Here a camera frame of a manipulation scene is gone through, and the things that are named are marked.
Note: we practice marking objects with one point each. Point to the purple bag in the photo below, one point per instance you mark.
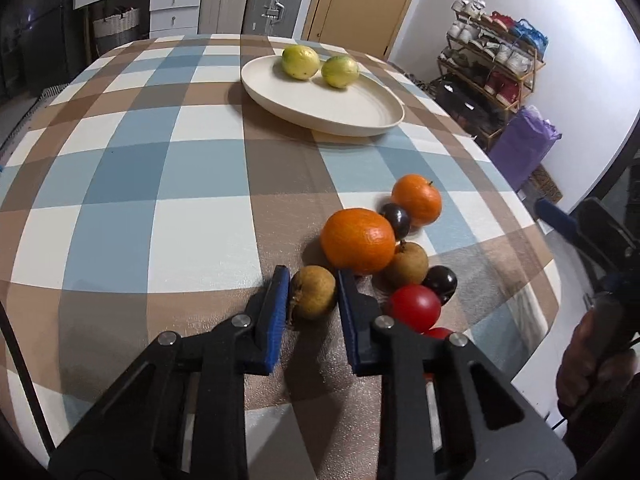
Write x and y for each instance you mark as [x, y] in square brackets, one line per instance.
[522, 147]

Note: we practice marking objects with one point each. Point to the grey floor rug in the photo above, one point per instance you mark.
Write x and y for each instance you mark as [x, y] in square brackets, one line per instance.
[30, 110]

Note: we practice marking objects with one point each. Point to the wicker basket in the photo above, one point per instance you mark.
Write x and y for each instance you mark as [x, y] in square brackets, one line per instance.
[116, 27]

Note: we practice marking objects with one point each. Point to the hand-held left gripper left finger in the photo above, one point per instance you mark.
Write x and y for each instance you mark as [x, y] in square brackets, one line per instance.
[280, 310]

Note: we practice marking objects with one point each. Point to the dark refrigerator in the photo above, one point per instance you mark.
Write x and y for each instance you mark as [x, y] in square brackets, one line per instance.
[30, 35]

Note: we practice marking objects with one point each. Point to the brown longan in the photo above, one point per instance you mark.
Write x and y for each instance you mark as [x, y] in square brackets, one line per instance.
[312, 292]
[407, 267]

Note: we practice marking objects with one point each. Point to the brown doormat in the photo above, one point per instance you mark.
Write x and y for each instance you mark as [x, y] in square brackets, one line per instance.
[546, 184]

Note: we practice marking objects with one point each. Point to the cream round plate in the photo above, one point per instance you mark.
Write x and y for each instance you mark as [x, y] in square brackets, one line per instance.
[320, 102]

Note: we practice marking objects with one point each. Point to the large orange mandarin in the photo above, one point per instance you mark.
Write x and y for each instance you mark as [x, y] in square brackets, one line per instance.
[357, 240]

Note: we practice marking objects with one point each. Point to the small orange mandarin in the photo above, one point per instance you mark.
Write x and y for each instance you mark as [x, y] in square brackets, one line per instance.
[417, 199]

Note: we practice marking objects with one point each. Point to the person's right hand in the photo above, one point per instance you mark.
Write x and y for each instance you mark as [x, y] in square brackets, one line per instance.
[575, 360]

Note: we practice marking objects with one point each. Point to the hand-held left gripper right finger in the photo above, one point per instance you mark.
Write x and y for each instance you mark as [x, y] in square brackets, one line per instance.
[350, 320]

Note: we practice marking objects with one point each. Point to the blue bag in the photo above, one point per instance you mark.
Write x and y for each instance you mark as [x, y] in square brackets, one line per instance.
[531, 34]

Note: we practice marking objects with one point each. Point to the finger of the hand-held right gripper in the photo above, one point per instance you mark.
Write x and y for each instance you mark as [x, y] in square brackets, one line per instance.
[555, 217]

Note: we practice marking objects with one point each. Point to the dark purple plum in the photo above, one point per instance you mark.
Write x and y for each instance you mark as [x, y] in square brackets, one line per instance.
[441, 282]
[397, 219]

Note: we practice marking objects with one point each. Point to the silver suitcase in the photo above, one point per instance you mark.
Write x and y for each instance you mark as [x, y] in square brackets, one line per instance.
[272, 0]

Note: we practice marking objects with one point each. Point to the pile of floor shoes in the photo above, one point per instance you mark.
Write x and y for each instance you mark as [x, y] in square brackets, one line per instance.
[420, 82]

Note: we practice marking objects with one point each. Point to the tan wooden door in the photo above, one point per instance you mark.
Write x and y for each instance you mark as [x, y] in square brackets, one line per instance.
[360, 0]

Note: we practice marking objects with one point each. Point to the yellow-green round fruit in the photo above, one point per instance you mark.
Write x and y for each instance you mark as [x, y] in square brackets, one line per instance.
[300, 62]
[340, 71]

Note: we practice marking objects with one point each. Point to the red tomato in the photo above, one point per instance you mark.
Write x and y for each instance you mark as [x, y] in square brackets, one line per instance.
[438, 333]
[414, 309]

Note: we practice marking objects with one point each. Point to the wooden shoe rack with shoes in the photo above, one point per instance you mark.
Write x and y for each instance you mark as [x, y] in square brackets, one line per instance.
[492, 75]

